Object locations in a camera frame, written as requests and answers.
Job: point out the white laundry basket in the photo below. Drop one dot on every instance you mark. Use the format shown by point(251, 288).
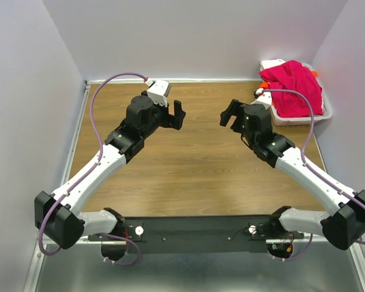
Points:
point(288, 121)

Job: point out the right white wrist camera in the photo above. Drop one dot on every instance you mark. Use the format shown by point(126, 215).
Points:
point(263, 98)

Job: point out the orange t shirt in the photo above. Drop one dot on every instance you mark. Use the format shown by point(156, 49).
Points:
point(265, 85)

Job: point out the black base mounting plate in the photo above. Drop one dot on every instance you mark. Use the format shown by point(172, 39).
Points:
point(204, 234)

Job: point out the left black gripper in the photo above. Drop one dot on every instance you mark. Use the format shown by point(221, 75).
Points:
point(175, 121)

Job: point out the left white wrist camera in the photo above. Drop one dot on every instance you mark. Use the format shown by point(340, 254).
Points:
point(158, 91)

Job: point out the white t shirt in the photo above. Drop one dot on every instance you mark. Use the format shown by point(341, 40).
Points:
point(266, 64)

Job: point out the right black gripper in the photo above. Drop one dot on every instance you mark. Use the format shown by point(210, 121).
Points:
point(236, 108)

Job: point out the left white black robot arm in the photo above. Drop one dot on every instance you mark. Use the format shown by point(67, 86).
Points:
point(59, 215)

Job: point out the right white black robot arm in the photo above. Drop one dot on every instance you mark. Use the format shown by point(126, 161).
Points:
point(342, 222)

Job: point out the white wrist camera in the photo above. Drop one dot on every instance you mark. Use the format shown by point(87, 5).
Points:
point(158, 91)
point(263, 98)

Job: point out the pink t shirt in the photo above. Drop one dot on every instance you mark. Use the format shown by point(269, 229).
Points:
point(294, 88)

